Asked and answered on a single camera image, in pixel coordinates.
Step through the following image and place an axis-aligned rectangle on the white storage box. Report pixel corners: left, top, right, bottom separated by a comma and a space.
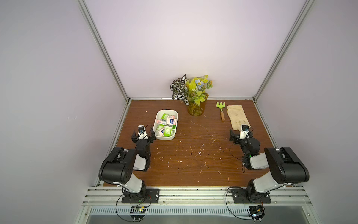
153, 110, 178, 141

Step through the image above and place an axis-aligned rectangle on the pink tissue pack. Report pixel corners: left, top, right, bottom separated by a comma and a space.
166, 116, 177, 126

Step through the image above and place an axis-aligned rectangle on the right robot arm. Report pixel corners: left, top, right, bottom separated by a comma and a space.
228, 125, 310, 203

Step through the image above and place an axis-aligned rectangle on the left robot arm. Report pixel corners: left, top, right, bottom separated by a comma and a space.
98, 125, 156, 200

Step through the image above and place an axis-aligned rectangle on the green tissue pack in box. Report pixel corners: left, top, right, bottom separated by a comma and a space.
164, 125, 173, 137

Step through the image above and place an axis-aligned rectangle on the beige garden glove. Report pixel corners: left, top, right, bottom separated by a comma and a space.
227, 105, 251, 131

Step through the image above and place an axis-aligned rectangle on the green tissue pack upper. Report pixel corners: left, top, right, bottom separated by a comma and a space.
161, 113, 169, 120

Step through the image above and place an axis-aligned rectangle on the green hand rake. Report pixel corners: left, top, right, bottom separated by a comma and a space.
216, 102, 226, 121

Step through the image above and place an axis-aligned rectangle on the amber vase with plants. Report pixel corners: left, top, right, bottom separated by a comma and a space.
170, 75, 213, 116

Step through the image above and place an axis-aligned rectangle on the right controller board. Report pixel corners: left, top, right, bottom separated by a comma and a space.
249, 205, 265, 222

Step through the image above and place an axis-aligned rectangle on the controller board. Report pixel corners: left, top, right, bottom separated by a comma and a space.
130, 206, 147, 222
249, 205, 265, 222

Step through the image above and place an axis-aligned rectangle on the left controller board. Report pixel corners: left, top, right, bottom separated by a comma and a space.
130, 206, 147, 222

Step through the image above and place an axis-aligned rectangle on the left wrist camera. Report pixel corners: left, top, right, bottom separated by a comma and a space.
138, 125, 148, 140

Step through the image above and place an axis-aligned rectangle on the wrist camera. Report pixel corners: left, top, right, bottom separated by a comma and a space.
240, 125, 249, 140
138, 125, 148, 140

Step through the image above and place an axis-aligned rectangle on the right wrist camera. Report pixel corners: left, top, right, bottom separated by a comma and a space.
240, 125, 249, 140

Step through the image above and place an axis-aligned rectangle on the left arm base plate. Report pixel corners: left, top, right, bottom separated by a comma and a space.
121, 188, 160, 204

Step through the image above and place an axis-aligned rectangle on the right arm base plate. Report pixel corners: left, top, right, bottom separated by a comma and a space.
229, 188, 272, 204

